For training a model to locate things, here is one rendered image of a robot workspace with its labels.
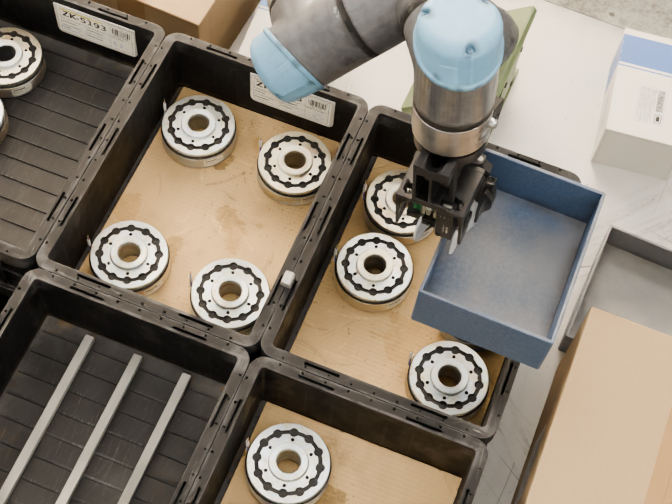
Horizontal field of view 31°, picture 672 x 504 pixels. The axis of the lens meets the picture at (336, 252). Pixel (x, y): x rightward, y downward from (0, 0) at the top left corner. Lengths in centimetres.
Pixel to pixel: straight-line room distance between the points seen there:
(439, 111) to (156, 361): 63
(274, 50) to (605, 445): 65
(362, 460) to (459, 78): 62
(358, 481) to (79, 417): 35
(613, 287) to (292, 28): 82
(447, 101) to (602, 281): 80
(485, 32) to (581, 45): 104
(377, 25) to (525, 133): 84
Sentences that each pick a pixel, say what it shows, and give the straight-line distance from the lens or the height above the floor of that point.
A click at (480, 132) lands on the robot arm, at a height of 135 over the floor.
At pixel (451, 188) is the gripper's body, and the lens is 117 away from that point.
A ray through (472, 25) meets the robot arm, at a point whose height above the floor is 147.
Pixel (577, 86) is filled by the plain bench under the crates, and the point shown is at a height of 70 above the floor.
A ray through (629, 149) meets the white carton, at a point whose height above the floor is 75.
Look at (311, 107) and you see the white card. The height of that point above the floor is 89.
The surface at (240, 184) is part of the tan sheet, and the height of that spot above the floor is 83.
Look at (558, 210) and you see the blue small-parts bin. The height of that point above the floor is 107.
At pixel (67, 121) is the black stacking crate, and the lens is 176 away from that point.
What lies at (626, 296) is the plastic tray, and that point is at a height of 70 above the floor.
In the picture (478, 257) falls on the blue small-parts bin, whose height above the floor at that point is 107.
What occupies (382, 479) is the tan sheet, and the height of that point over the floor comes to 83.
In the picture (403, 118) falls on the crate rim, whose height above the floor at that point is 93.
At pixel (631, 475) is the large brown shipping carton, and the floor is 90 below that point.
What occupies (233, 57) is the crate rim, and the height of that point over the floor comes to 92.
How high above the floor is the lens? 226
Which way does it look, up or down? 61 degrees down
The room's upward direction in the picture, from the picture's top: 7 degrees clockwise
